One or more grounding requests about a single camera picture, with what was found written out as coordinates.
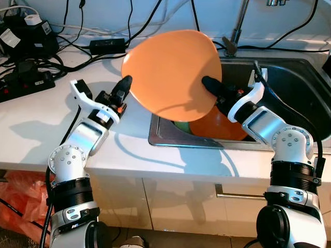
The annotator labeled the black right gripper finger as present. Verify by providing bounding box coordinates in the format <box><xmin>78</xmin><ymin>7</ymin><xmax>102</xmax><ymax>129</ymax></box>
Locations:
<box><xmin>201</xmin><ymin>75</ymin><xmax>228</xmax><ymax>99</ymax></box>

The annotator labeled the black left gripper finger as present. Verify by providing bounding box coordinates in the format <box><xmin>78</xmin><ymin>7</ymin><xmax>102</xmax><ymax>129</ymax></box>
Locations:
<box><xmin>115</xmin><ymin>75</ymin><xmax>134</xmax><ymax>103</ymax></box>

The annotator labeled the orange plastic bowl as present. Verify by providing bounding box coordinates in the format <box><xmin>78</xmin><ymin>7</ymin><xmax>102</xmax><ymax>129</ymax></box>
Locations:
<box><xmin>189</xmin><ymin>106</ymin><xmax>249</xmax><ymax>141</ymax></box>

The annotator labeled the orange plastic plate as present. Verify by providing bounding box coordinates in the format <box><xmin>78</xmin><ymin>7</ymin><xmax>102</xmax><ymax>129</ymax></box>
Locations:
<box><xmin>121</xmin><ymin>29</ymin><xmax>222</xmax><ymax>122</ymax></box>

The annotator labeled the white kitchen cabinet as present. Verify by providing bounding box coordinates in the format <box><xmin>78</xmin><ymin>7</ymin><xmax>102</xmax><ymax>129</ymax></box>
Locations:
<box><xmin>0</xmin><ymin>168</ymin><xmax>331</xmax><ymax>241</ymax></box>

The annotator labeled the metal sink faucet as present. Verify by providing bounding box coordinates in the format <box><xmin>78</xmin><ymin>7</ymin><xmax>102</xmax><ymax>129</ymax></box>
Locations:
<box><xmin>222</xmin><ymin>0</ymin><xmax>251</xmax><ymax>56</ymax></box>

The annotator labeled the black power adapter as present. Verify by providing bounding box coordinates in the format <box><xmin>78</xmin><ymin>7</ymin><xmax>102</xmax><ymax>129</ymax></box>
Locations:
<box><xmin>89</xmin><ymin>37</ymin><xmax>127</xmax><ymax>55</ymax></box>

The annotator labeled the green plastic plate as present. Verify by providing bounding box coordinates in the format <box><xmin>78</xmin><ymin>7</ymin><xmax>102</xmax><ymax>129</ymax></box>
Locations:
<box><xmin>173</xmin><ymin>119</ymin><xmax>194</xmax><ymax>136</ymax></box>

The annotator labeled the stainless steel sink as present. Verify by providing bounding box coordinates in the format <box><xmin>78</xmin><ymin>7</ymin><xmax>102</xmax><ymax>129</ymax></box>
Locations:
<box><xmin>148</xmin><ymin>57</ymin><xmax>331</xmax><ymax>150</ymax></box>

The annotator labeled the black power strip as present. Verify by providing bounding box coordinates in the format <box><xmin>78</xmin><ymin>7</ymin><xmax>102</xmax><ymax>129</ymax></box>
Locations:
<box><xmin>0</xmin><ymin>70</ymin><xmax>56</xmax><ymax>104</ymax></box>

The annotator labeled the black charger box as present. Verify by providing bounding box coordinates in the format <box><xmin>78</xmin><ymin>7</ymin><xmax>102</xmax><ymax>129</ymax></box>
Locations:
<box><xmin>0</xmin><ymin>21</ymin><xmax>58</xmax><ymax>63</ymax></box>

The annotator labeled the white plug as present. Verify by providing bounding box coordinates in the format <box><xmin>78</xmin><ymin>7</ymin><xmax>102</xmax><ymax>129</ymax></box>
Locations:
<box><xmin>23</xmin><ymin>14</ymin><xmax>43</xmax><ymax>27</ymax></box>

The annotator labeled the orange plastic bag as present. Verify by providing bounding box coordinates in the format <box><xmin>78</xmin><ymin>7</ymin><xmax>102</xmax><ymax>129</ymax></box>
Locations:
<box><xmin>0</xmin><ymin>170</ymin><xmax>52</xmax><ymax>243</ymax></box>

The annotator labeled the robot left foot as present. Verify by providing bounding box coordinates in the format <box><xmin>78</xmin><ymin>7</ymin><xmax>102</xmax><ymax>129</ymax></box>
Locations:
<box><xmin>124</xmin><ymin>237</ymin><xmax>148</xmax><ymax>248</ymax></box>

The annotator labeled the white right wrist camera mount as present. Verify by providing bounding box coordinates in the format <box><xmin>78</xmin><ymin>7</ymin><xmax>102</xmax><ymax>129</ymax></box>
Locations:
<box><xmin>228</xmin><ymin>67</ymin><xmax>268</xmax><ymax>123</ymax></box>

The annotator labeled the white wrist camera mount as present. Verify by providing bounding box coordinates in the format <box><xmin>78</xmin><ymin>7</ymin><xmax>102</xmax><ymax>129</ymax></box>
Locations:
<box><xmin>70</xmin><ymin>79</ymin><xmax>121</xmax><ymax>125</ymax></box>
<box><xmin>228</xmin><ymin>67</ymin><xmax>268</xmax><ymax>123</ymax></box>

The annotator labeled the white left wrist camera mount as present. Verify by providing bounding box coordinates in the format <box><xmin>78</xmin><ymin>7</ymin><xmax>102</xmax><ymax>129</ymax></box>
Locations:
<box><xmin>70</xmin><ymin>79</ymin><xmax>121</xmax><ymax>125</ymax></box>

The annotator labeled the black wall cable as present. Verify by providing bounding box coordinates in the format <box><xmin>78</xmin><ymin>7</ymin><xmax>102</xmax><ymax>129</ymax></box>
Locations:
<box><xmin>235</xmin><ymin>0</ymin><xmax>319</xmax><ymax>52</ymax></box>
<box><xmin>190</xmin><ymin>0</ymin><xmax>200</xmax><ymax>32</ymax></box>
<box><xmin>126</xmin><ymin>0</ymin><xmax>162</xmax><ymax>44</ymax></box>

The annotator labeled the metal cabinet handle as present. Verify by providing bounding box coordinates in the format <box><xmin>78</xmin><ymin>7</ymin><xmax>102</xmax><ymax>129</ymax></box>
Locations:
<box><xmin>215</xmin><ymin>183</ymin><xmax>269</xmax><ymax>199</ymax></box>

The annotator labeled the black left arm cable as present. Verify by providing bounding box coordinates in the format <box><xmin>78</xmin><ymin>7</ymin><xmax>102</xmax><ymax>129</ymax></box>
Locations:
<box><xmin>39</xmin><ymin>121</ymin><xmax>76</xmax><ymax>248</ymax></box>

